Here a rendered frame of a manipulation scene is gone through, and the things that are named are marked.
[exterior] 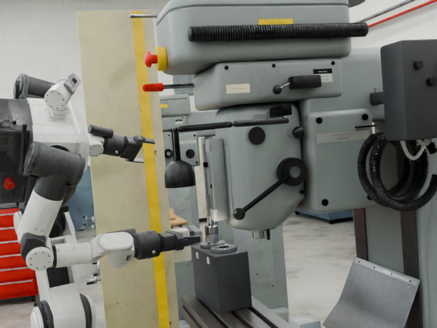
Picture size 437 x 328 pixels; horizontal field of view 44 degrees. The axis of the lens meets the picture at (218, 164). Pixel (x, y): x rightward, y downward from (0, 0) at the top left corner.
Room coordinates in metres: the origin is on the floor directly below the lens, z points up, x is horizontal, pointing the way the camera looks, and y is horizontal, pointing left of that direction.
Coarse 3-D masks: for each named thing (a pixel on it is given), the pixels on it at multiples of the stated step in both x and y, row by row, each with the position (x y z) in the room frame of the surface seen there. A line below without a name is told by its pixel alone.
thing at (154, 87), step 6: (150, 84) 1.43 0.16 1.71; (156, 84) 1.44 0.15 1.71; (162, 84) 1.44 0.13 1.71; (174, 84) 1.46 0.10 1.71; (180, 84) 1.46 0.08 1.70; (186, 84) 1.46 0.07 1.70; (192, 84) 1.47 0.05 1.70; (144, 90) 1.43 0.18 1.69; (150, 90) 1.43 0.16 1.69; (156, 90) 1.44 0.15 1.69; (162, 90) 1.44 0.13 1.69
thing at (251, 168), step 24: (216, 120) 1.42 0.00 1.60; (240, 144) 1.31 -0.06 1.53; (264, 144) 1.32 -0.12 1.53; (288, 144) 1.34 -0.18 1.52; (240, 168) 1.31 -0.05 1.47; (264, 168) 1.32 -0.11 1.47; (240, 192) 1.32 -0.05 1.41; (288, 192) 1.33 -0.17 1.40; (264, 216) 1.33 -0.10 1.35; (288, 216) 1.37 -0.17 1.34
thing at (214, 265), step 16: (192, 256) 1.89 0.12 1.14; (208, 256) 1.75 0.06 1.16; (224, 256) 1.71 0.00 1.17; (240, 256) 1.74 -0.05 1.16; (208, 272) 1.76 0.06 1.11; (224, 272) 1.71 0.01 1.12; (240, 272) 1.73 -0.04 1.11; (208, 288) 1.77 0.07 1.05; (224, 288) 1.71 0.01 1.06; (240, 288) 1.73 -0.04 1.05; (208, 304) 1.79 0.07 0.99; (224, 304) 1.71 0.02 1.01; (240, 304) 1.73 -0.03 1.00
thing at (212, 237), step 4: (216, 228) 1.85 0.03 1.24; (208, 232) 1.85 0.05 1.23; (212, 232) 1.85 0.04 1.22; (216, 232) 1.85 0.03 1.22; (208, 236) 1.85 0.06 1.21; (212, 236) 1.85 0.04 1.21; (216, 236) 1.85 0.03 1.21; (208, 240) 1.85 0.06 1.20; (212, 240) 1.85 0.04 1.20; (216, 240) 1.85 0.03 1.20
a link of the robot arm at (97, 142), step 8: (88, 128) 2.06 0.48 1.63; (96, 128) 2.06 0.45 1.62; (104, 128) 2.08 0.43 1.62; (88, 136) 2.07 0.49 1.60; (96, 136) 2.08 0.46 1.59; (104, 136) 2.09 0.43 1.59; (112, 136) 2.10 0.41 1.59; (96, 144) 2.04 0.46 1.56; (104, 144) 2.10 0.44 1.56; (112, 144) 2.10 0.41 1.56; (96, 152) 2.06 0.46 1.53; (104, 152) 2.11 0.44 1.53
